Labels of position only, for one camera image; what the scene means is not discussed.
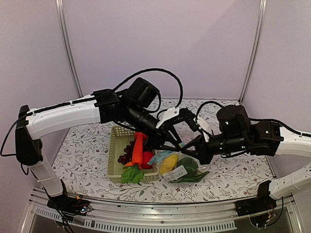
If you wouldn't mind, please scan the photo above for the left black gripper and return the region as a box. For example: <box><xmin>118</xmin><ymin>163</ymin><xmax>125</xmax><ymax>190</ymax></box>
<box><xmin>125</xmin><ymin>103</ymin><xmax>183</xmax><ymax>153</ymax></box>

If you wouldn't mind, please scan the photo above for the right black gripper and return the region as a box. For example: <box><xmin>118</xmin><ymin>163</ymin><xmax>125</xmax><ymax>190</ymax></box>
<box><xmin>182</xmin><ymin>133</ymin><xmax>248</xmax><ymax>165</ymax></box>

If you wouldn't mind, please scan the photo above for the yellow corn cob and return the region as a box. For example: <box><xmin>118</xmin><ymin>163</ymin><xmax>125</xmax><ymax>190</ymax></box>
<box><xmin>159</xmin><ymin>154</ymin><xmax>179</xmax><ymax>175</ymax></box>

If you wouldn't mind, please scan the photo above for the clear zip bag blue zipper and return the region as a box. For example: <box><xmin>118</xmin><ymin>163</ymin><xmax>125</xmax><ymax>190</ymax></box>
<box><xmin>148</xmin><ymin>150</ymin><xmax>209</xmax><ymax>183</ymax></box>

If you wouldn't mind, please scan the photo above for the orange carrot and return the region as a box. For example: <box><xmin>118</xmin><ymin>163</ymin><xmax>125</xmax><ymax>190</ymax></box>
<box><xmin>125</xmin><ymin>132</ymin><xmax>148</xmax><ymax>168</ymax></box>

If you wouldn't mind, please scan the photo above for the purple eggplant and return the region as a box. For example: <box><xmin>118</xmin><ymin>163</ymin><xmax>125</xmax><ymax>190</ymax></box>
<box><xmin>169</xmin><ymin>171</ymin><xmax>209</xmax><ymax>183</ymax></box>

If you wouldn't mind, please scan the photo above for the dark red grape bunch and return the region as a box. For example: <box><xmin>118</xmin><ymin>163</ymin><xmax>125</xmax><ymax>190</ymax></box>
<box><xmin>118</xmin><ymin>140</ymin><xmax>135</xmax><ymax>165</ymax></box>

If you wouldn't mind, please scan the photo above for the green pepper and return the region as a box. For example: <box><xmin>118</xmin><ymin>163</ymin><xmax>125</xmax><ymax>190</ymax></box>
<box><xmin>176</xmin><ymin>157</ymin><xmax>199</xmax><ymax>177</ymax></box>

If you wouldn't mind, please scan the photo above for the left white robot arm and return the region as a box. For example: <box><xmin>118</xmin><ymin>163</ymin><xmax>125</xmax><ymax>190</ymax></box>
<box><xmin>15</xmin><ymin>89</ymin><xmax>181</xmax><ymax>211</ymax></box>

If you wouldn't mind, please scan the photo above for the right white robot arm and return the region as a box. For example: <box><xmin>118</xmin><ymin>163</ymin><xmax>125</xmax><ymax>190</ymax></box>
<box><xmin>181</xmin><ymin>119</ymin><xmax>311</xmax><ymax>212</ymax></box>

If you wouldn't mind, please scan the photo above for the red apple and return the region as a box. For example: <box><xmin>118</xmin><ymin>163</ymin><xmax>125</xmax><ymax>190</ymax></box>
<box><xmin>141</xmin><ymin>151</ymin><xmax>154</xmax><ymax>169</ymax></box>

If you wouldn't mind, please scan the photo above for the green plastic basket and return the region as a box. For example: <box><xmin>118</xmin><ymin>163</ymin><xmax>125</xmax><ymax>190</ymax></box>
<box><xmin>106</xmin><ymin>125</ymin><xmax>160</xmax><ymax>183</ymax></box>

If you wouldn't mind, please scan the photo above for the green leafy vegetable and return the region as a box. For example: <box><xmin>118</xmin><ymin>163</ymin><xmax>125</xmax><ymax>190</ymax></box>
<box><xmin>121</xmin><ymin>165</ymin><xmax>144</xmax><ymax>183</ymax></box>

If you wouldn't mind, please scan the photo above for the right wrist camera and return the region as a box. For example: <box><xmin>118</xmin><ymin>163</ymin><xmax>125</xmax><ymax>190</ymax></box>
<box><xmin>196</xmin><ymin>116</ymin><xmax>214</xmax><ymax>142</ymax></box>

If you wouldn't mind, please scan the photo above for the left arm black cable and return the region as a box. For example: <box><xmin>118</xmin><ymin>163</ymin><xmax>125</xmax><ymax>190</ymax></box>
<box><xmin>114</xmin><ymin>68</ymin><xmax>183</xmax><ymax>107</ymax></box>

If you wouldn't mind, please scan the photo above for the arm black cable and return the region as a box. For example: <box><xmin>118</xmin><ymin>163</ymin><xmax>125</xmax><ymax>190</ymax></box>
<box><xmin>250</xmin><ymin>118</ymin><xmax>311</xmax><ymax>136</ymax></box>
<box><xmin>114</xmin><ymin>68</ymin><xmax>183</xmax><ymax>107</ymax></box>

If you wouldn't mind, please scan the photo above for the front aluminium rail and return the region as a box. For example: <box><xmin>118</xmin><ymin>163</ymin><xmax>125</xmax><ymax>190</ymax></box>
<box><xmin>30</xmin><ymin>193</ymin><xmax>299</xmax><ymax>233</ymax></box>

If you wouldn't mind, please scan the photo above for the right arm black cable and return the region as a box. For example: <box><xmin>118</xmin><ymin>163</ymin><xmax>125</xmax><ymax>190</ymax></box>
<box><xmin>250</xmin><ymin>118</ymin><xmax>311</xmax><ymax>136</ymax></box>

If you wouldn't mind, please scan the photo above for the right aluminium frame post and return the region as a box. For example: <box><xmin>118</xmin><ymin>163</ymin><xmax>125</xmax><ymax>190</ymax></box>
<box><xmin>239</xmin><ymin>0</ymin><xmax>268</xmax><ymax>104</ymax></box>

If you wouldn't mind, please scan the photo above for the aluminium frame post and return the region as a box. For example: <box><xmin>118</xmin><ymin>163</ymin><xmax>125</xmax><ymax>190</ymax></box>
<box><xmin>239</xmin><ymin>0</ymin><xmax>268</xmax><ymax>104</ymax></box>
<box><xmin>55</xmin><ymin>0</ymin><xmax>83</xmax><ymax>98</ymax></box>

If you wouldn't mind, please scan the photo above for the left aluminium frame post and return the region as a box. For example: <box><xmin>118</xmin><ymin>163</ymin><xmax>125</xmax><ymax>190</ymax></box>
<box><xmin>55</xmin><ymin>0</ymin><xmax>83</xmax><ymax>98</ymax></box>

